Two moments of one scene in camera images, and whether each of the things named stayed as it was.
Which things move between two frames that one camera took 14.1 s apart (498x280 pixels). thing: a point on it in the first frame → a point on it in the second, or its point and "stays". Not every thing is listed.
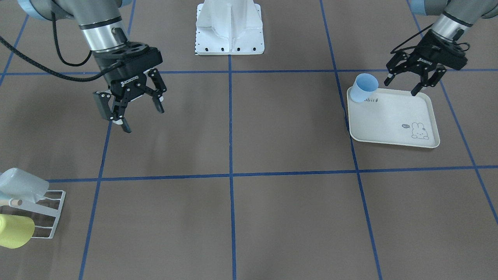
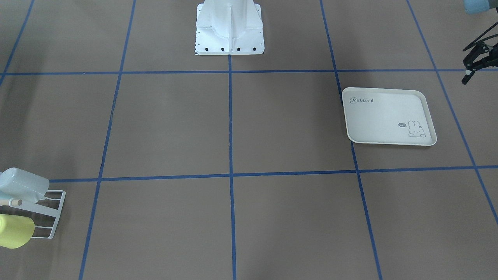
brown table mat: (250, 172) stays
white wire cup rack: (24, 205) stays
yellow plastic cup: (15, 231) stays
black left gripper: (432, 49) → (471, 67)
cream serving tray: (393, 117) stays
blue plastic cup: (364, 85) → (14, 183)
